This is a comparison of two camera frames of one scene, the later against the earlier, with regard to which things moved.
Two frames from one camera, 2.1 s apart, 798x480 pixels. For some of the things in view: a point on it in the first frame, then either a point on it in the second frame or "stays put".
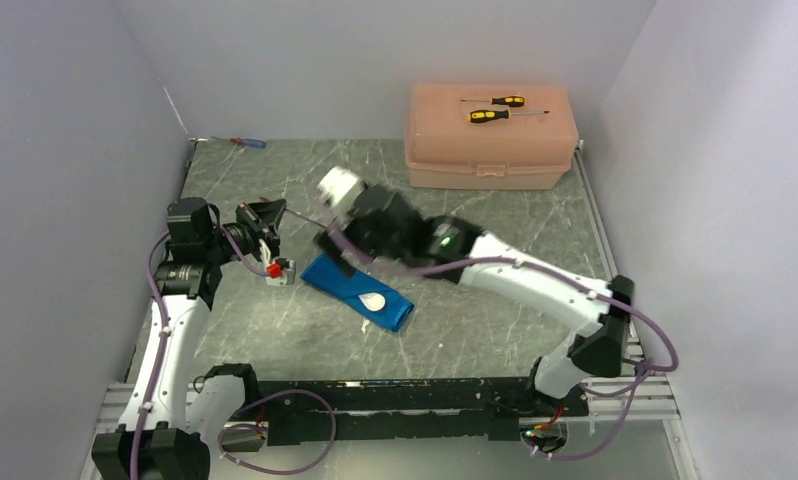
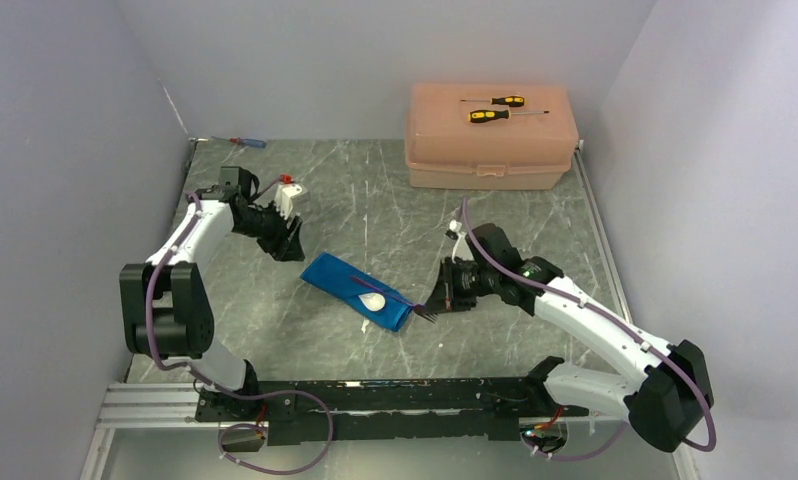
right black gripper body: x=386 y=248 -> x=463 y=282
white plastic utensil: x=373 y=301 stays put
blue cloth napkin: x=347 y=287 stays put
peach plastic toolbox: x=445 y=149 stays put
